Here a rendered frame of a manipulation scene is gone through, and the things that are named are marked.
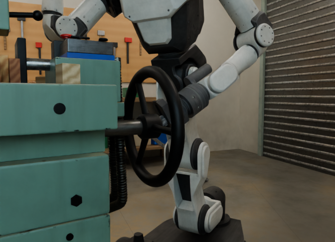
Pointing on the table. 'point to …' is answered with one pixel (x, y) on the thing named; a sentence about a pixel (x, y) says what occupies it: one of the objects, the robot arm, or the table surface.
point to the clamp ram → (20, 53)
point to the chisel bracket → (4, 14)
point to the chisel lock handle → (37, 15)
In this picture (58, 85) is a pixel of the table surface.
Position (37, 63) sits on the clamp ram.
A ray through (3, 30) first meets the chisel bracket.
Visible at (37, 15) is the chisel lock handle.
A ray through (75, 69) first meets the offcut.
